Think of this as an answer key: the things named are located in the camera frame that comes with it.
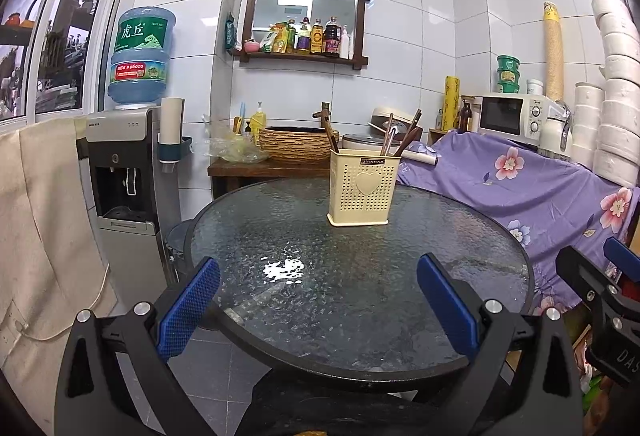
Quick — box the cream frying pan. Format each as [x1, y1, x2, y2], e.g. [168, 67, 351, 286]
[341, 132, 439, 167]

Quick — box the blue water cooler bottle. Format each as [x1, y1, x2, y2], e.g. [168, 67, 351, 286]
[106, 6, 177, 110]

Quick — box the green packet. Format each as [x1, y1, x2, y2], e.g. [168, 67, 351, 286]
[223, 12, 237, 52]

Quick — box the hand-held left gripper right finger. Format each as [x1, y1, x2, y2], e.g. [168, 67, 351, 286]
[416, 253, 585, 436]

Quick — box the dark wooden washstand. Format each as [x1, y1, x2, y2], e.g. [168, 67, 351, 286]
[207, 156, 332, 203]

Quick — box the dark soy sauce bottle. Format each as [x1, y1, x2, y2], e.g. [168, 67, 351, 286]
[322, 16, 342, 58]

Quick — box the yellow dish soap bottle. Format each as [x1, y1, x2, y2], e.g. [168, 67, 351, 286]
[250, 102, 268, 142]

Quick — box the dark wooden mirror shelf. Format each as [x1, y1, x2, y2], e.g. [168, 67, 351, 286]
[226, 0, 375, 70]

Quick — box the cream plastic utensil holder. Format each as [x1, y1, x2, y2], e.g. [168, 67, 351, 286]
[327, 149, 403, 228]

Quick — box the glass pan lid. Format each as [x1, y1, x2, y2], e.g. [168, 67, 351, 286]
[342, 133, 387, 150]

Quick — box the yellow wrap roll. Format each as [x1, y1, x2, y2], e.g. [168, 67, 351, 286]
[442, 76, 461, 133]

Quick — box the grey blue trash can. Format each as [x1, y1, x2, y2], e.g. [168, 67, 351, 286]
[167, 219, 202, 268]

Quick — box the white cable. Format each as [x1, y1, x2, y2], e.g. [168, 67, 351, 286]
[15, 261, 112, 343]

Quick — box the short white paper cup stack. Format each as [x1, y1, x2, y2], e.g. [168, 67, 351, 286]
[159, 97, 185, 147]

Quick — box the purple label bottle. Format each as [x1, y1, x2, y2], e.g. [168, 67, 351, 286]
[296, 17, 312, 54]

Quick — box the grey water dispenser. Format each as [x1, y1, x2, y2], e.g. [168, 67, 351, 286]
[75, 106, 184, 288]

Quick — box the beige cloth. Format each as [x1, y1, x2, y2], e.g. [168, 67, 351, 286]
[0, 116, 122, 398]

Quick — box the tall beige paper cup stack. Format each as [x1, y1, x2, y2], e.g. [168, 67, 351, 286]
[543, 1, 565, 102]

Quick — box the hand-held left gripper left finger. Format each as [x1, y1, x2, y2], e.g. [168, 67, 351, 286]
[54, 256, 222, 436]

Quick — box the ribbed brown wash basin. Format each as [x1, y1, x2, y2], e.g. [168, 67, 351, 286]
[258, 126, 341, 162]

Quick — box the yellow pouch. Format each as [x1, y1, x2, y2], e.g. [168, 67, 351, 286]
[270, 22, 290, 54]

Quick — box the purple floral cloth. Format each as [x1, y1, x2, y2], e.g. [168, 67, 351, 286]
[397, 130, 639, 313]

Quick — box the blue cup holder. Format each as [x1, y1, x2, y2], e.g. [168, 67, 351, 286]
[157, 135, 194, 165]

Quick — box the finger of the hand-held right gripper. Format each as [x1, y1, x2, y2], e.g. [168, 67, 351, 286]
[555, 244, 630, 318]
[602, 236, 640, 285]

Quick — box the white microwave oven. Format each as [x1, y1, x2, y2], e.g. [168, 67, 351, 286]
[471, 92, 559, 148]

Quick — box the clear plastic bag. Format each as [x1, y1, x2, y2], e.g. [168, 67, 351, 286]
[192, 113, 271, 163]

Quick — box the sliding glass window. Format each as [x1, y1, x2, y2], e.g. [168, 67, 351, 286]
[0, 0, 134, 123]

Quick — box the white steel kettle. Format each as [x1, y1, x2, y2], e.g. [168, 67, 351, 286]
[540, 100, 575, 160]

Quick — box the brown white rice cooker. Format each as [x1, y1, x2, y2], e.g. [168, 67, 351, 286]
[369, 106, 424, 145]

